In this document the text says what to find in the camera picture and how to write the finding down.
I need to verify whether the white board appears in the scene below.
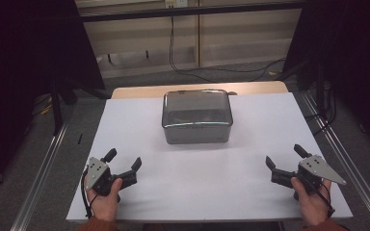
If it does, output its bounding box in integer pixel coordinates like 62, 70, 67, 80
66, 91, 354, 223

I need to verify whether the black curtain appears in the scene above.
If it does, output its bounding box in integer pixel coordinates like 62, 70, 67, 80
281, 0, 370, 157
0, 0, 107, 200

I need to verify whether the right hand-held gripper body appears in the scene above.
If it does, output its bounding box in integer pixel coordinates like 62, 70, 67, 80
296, 154, 348, 195

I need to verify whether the left hand-held gripper black cable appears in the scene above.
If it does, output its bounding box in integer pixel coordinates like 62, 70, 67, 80
80, 166, 100, 219

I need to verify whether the person's right hand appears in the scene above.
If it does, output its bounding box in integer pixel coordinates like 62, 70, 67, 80
290, 176, 332, 227

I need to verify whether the hand-held gripper black cable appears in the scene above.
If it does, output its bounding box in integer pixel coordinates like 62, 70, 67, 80
304, 177, 336, 218
80, 166, 100, 219

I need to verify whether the right hand-held gripper black cable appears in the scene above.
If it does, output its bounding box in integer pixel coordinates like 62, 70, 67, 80
304, 177, 336, 218

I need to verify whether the white wall socket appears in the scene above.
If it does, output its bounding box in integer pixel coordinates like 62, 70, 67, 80
165, 0, 189, 10

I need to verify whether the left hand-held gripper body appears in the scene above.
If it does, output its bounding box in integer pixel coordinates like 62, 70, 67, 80
85, 156, 123, 197

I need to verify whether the black floor cable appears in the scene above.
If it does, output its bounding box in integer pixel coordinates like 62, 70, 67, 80
168, 15, 287, 83

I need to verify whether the person's left hand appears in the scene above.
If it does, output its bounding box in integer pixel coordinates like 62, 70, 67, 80
85, 177, 124, 222

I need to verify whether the black horizontal bar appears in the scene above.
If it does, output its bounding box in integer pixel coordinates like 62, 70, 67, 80
79, 1, 306, 23

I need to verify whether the metal floor rail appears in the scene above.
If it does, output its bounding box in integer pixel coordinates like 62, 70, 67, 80
301, 90, 370, 231
9, 120, 70, 231

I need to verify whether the wooden table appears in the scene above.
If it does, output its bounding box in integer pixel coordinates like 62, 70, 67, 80
111, 80, 289, 100

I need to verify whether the black stand pole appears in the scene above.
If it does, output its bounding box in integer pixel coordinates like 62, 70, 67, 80
49, 75, 65, 137

